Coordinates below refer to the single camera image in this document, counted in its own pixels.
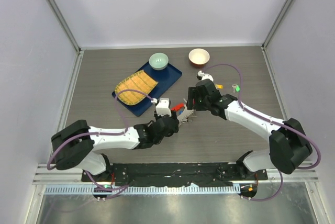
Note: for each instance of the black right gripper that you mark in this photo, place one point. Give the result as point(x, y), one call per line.
point(193, 93)

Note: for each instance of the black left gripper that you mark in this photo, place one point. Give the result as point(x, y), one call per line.
point(176, 129)

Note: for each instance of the keyring bunch with tags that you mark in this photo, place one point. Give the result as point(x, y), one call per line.
point(183, 113)

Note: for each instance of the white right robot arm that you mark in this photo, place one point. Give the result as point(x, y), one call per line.
point(287, 149)

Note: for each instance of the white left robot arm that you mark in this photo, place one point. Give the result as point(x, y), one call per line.
point(81, 146)

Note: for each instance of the key with yellow tag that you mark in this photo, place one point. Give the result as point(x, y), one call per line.
point(219, 86)

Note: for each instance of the key with green tag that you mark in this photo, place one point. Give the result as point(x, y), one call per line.
point(236, 88)

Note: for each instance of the red bowl white inside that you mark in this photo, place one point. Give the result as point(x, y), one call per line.
point(198, 57)

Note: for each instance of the blue rectangular tray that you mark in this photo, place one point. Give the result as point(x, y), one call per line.
point(165, 79)

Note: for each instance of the woven bamboo plate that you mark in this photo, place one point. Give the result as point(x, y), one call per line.
point(139, 81)

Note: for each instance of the light green bowl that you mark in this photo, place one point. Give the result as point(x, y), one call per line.
point(158, 61)

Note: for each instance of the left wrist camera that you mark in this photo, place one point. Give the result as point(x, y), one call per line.
point(162, 106)

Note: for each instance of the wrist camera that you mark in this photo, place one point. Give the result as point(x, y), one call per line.
point(162, 106)
point(204, 76)

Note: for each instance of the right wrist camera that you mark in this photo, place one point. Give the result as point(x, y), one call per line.
point(204, 76)

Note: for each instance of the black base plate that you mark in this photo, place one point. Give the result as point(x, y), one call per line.
point(178, 174)

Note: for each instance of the white slotted cable duct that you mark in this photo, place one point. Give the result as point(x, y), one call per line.
point(93, 190)

